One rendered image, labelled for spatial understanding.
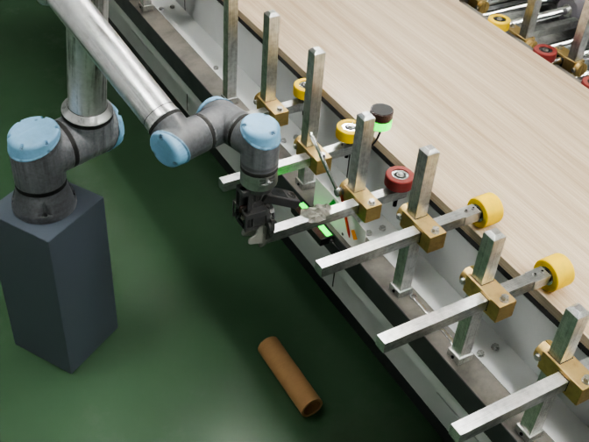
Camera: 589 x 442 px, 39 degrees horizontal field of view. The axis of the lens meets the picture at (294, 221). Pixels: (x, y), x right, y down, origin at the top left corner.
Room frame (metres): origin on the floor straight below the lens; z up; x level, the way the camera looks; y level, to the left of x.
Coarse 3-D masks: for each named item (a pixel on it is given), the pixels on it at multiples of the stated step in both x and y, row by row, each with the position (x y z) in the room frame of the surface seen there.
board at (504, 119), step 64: (256, 0) 2.78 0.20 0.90; (320, 0) 2.83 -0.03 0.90; (384, 0) 2.87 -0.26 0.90; (448, 0) 2.91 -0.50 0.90; (384, 64) 2.40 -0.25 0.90; (448, 64) 2.44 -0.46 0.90; (512, 64) 2.47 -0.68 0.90; (448, 128) 2.06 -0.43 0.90; (512, 128) 2.09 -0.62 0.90; (576, 128) 2.12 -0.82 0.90; (448, 192) 1.76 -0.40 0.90; (512, 192) 1.78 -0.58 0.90; (576, 192) 1.80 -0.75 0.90; (512, 256) 1.52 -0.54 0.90; (576, 256) 1.54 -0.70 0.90
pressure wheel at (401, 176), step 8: (392, 168) 1.83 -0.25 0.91; (400, 168) 1.83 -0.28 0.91; (408, 168) 1.84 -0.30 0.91; (392, 176) 1.80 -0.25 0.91; (400, 176) 1.80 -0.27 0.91; (408, 176) 1.80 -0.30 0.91; (392, 184) 1.78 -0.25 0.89; (400, 184) 1.77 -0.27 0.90; (408, 184) 1.78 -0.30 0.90; (400, 192) 1.77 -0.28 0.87
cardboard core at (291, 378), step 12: (264, 348) 1.88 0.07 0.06; (276, 348) 1.87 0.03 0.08; (276, 360) 1.83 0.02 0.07; (288, 360) 1.83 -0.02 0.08; (276, 372) 1.79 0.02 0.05; (288, 372) 1.78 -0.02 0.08; (300, 372) 1.79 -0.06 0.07; (288, 384) 1.74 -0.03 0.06; (300, 384) 1.73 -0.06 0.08; (300, 396) 1.69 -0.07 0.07; (312, 396) 1.68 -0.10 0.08; (300, 408) 1.66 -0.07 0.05; (312, 408) 1.69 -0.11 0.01
